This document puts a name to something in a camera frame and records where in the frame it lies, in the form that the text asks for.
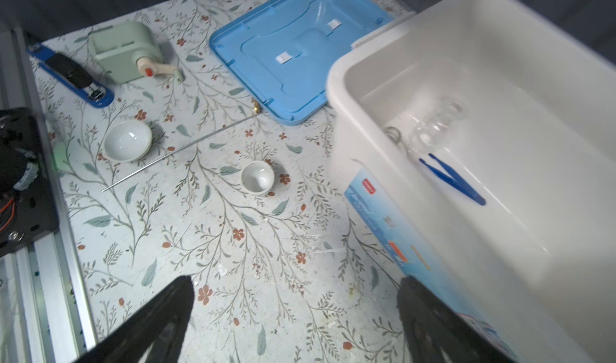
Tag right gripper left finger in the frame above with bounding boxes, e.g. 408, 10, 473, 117
77, 276, 195, 362

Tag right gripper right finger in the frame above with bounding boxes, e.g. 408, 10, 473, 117
397, 276, 512, 362

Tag blue plastic tweezers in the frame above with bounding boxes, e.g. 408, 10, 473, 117
419, 154, 487, 206

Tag white plastic storage bin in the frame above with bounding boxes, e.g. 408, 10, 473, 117
327, 0, 615, 362

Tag white round dish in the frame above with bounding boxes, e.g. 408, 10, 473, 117
103, 120, 152, 162

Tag thin metal stirring rod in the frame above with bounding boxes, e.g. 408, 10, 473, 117
100, 100, 263, 194

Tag blue black small device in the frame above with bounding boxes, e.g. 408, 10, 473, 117
24, 32, 115, 109

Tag blue plastic bin lid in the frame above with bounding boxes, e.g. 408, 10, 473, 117
210, 0, 393, 125

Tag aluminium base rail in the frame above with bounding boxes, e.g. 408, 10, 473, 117
1, 29, 96, 362

